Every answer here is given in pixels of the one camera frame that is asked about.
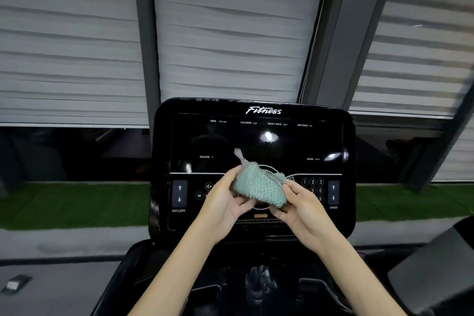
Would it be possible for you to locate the person's left hand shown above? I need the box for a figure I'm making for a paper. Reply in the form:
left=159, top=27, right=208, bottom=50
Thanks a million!
left=196, top=165, right=257, bottom=245

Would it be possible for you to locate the person's right hand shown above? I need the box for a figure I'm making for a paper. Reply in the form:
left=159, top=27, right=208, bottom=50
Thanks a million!
left=269, top=180, right=336, bottom=254

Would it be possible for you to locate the green mesh cleaning cloth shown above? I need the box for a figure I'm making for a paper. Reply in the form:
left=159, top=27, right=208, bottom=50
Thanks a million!
left=231, top=148, right=288, bottom=209

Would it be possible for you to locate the person's right forearm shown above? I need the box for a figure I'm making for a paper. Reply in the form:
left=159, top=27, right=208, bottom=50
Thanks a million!
left=315, top=232, right=408, bottom=316

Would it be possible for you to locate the person's left forearm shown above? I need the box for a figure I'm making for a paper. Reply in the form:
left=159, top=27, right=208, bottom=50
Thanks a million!
left=128, top=224, right=217, bottom=316

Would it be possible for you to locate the black treadmill console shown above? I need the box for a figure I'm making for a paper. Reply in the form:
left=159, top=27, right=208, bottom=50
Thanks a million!
left=148, top=97, right=357, bottom=248

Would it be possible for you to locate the narrow white window blind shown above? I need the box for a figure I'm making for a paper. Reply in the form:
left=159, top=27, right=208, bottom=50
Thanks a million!
left=433, top=122, right=474, bottom=182

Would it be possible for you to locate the broad grey window pillar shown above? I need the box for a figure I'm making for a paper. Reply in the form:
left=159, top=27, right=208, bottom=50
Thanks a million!
left=297, top=0, right=401, bottom=110

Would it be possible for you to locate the green artificial grass strip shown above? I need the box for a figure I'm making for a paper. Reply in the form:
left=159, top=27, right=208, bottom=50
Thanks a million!
left=0, top=182, right=474, bottom=231

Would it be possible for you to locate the slim grey window pillar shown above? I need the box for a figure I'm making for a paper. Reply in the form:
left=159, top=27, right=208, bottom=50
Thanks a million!
left=131, top=0, right=162, bottom=132

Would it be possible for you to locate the wide white window blind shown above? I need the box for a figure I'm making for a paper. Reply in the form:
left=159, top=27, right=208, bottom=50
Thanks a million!
left=0, top=0, right=149, bottom=128

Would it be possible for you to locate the grey floor socket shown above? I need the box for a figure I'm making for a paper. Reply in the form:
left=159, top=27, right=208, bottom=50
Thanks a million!
left=0, top=274, right=33, bottom=296

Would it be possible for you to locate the black treadmill frame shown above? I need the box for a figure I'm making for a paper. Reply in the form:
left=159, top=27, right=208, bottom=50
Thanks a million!
left=91, top=238, right=394, bottom=316

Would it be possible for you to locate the dark slanted post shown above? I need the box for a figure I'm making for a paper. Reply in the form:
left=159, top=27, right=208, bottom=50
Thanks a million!
left=407, top=79, right=474, bottom=194

